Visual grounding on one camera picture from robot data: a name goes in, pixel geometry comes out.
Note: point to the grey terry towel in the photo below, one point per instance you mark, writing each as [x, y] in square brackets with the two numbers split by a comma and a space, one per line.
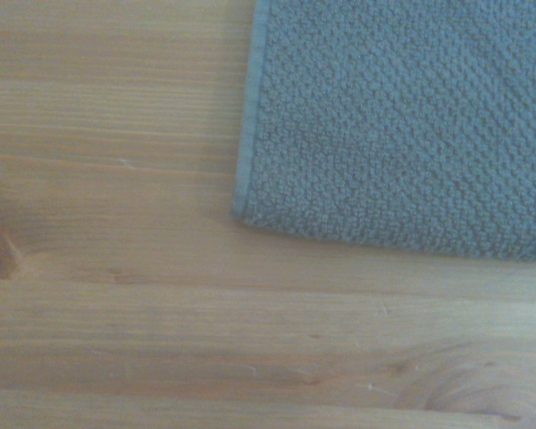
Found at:
[384, 134]

